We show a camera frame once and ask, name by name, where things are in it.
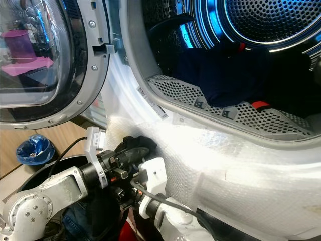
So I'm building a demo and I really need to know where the white washing machine body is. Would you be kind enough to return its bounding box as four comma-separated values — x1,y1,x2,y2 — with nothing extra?
80,0,321,241

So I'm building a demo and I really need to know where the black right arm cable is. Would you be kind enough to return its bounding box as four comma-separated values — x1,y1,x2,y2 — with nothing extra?
130,180,219,241

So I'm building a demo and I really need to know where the bin with blue bag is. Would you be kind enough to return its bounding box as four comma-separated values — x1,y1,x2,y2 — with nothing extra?
16,134,51,165

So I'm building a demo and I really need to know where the red cloth piece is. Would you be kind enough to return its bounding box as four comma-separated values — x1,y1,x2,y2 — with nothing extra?
250,100,272,111

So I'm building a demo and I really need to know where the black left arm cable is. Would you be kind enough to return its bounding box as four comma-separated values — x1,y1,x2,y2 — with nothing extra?
52,136,89,172

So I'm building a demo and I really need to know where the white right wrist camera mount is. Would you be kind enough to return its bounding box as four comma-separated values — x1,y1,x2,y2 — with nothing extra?
137,157,169,219

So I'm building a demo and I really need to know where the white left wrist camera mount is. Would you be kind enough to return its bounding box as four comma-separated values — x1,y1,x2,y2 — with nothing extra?
84,126,110,189

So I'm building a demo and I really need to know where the round glass washer door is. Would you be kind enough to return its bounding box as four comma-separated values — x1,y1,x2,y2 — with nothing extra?
0,0,117,130

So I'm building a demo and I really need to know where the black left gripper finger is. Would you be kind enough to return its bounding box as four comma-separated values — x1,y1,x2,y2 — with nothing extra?
115,136,156,151
120,150,152,164

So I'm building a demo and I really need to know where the red garment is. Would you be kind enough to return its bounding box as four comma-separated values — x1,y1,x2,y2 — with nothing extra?
114,221,162,241

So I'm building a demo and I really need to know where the blue denim garment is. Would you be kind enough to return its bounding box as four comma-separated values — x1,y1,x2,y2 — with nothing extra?
62,201,97,241

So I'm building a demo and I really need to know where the white label sticker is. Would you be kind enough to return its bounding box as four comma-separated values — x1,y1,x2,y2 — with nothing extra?
136,85,169,120

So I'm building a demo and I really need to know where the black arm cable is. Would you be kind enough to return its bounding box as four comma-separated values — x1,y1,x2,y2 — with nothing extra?
130,180,219,241
52,136,89,172

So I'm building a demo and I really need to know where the dark navy garment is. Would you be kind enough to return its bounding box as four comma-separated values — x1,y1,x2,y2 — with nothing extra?
173,46,321,117

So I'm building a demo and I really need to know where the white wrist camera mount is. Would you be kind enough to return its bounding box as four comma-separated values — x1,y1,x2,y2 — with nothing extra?
137,157,169,219
84,126,110,189

